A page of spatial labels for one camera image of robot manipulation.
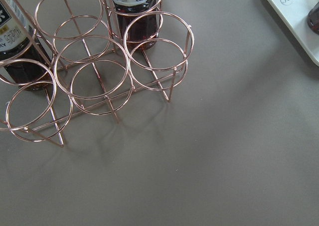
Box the copper wire bottle rack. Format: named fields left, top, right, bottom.
left=0, top=0, right=194, bottom=147

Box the white rectangular tray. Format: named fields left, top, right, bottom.
left=267, top=0, right=319, bottom=65

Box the tea bottle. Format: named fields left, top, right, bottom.
left=112, top=0, right=158, bottom=49
left=0, top=0, right=52, bottom=91
left=307, top=3, right=319, bottom=34

